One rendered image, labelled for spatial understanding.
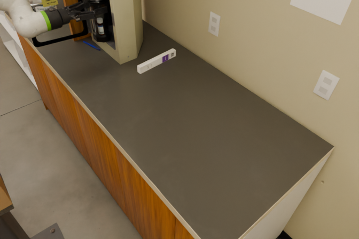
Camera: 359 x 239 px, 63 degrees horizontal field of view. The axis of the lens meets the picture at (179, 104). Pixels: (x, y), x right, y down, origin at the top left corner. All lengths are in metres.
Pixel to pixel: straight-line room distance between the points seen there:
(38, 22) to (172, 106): 0.70
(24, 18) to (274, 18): 1.07
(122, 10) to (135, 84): 0.36
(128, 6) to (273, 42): 0.71
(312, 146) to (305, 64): 0.34
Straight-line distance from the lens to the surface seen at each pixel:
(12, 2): 1.52
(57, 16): 1.51
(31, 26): 1.47
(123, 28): 1.55
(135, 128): 1.28
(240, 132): 1.30
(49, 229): 2.17
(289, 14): 1.30
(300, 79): 1.36
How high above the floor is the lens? 1.88
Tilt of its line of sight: 43 degrees down
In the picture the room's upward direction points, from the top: 3 degrees clockwise
